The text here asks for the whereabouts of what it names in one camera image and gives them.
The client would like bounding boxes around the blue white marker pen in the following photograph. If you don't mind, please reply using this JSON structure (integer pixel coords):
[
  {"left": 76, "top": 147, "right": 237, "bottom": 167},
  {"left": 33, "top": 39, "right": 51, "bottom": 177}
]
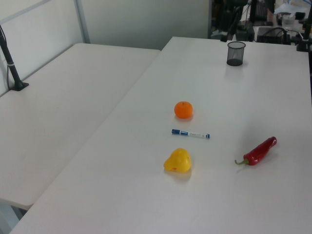
[{"left": 171, "top": 129, "right": 211, "bottom": 140}]

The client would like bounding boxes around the black mesh pen cup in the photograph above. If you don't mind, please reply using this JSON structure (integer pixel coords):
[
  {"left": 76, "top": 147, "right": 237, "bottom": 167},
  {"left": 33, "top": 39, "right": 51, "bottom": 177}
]
[{"left": 226, "top": 41, "right": 246, "bottom": 67}]

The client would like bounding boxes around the orange mandarin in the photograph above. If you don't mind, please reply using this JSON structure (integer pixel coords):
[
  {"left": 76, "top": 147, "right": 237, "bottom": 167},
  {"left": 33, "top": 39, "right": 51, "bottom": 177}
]
[{"left": 174, "top": 101, "right": 194, "bottom": 119}]

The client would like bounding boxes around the white side table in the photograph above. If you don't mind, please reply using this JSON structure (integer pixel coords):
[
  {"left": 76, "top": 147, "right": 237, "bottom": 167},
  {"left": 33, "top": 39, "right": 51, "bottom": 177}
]
[{"left": 0, "top": 43, "right": 161, "bottom": 234}]

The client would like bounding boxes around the red chili pepper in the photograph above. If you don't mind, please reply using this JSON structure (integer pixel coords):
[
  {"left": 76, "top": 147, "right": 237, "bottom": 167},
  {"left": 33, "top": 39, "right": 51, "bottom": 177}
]
[{"left": 234, "top": 136, "right": 277, "bottom": 167}]

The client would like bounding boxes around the dark tripod equipment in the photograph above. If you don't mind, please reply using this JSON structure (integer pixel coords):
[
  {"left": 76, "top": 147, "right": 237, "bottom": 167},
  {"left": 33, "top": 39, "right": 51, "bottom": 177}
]
[{"left": 214, "top": 0, "right": 242, "bottom": 42}]

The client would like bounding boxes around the black box device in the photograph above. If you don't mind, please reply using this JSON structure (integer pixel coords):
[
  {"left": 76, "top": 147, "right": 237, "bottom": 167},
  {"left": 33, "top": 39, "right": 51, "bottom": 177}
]
[{"left": 256, "top": 26, "right": 291, "bottom": 45}]

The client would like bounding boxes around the clear plastic container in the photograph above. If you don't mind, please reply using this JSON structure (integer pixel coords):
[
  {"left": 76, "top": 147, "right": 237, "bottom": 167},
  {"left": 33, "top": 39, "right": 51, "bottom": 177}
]
[{"left": 281, "top": 14, "right": 296, "bottom": 27}]

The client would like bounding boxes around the black camera pole with base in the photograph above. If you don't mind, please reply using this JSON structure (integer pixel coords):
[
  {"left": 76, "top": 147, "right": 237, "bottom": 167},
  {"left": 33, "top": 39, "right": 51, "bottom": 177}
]
[{"left": 0, "top": 24, "right": 29, "bottom": 92}]

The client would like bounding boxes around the black camera stand with clamp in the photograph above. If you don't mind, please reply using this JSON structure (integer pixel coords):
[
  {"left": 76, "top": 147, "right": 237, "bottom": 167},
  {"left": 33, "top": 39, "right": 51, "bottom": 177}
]
[{"left": 296, "top": 9, "right": 312, "bottom": 52}]

